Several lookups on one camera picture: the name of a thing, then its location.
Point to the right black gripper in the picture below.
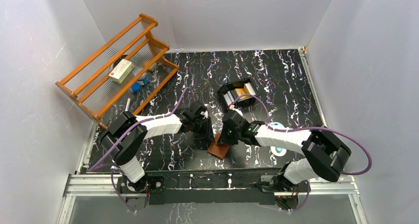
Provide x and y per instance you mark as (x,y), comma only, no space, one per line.
(224,140)

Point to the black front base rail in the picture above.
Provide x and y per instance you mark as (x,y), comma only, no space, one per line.
(213,186)

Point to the white card in tray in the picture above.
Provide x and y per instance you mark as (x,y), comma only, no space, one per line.
(249,88)

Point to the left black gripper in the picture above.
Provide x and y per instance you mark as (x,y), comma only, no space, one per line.
(203,130)

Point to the white red small box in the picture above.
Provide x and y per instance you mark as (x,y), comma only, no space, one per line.
(121,71)

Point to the black card tray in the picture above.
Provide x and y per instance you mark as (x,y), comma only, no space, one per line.
(242,101)

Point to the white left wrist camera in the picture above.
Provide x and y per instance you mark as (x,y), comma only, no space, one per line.
(204,114)

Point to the orange wooden rack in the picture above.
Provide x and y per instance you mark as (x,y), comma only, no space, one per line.
(90,85)

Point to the blue small bottle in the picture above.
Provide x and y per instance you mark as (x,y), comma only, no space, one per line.
(143,80)

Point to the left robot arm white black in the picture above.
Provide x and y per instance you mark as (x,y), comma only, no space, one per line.
(125,135)

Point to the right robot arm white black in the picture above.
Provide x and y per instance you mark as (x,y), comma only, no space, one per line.
(325,155)

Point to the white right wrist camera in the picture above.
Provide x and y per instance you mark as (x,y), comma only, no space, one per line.
(233,108)

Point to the silver card in tray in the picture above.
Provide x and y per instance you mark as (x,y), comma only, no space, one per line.
(229,98)

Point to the brown leather card holder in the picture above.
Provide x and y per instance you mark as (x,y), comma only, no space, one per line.
(218,150)

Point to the gold credit card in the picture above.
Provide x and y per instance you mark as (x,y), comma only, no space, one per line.
(241,91)

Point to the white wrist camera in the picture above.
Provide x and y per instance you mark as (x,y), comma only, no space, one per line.
(204,114)
(233,108)

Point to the pink white pen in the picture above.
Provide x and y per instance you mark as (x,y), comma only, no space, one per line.
(127,104)

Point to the blue small block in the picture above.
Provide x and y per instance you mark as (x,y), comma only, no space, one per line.
(135,88)

